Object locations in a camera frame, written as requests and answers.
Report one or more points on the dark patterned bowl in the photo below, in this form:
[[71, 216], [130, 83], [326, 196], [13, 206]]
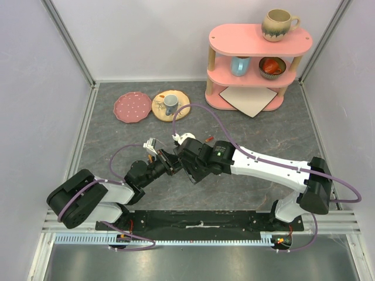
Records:
[[267, 76]]

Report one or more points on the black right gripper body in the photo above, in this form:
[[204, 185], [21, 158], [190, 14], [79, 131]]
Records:
[[187, 163]]

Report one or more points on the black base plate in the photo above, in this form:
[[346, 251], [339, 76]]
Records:
[[203, 225]]

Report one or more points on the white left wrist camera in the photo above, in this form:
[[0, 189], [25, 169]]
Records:
[[149, 146]]

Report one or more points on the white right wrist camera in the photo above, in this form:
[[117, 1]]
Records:
[[179, 139]]

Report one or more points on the white square plate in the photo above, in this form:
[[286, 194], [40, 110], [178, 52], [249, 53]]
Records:
[[248, 100]]

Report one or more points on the pink three-tier shelf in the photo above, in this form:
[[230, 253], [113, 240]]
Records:
[[246, 40]]

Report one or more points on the pink dotted plate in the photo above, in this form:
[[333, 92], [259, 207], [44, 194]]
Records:
[[132, 107]]

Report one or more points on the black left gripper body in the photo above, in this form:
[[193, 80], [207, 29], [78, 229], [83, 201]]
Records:
[[170, 166]]

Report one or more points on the grey blue mug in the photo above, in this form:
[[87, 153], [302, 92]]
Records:
[[171, 103]]

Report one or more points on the red cup in bowl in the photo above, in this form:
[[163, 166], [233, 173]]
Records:
[[271, 66]]

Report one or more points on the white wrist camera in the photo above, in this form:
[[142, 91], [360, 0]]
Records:
[[149, 146], [179, 139]]

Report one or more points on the beige ceramic mug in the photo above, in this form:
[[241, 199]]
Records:
[[277, 23]]

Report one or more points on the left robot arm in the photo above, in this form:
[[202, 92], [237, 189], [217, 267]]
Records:
[[87, 198]]

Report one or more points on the light blue mug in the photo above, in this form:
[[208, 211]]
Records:
[[239, 65]]

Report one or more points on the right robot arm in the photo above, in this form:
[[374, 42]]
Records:
[[310, 181]]

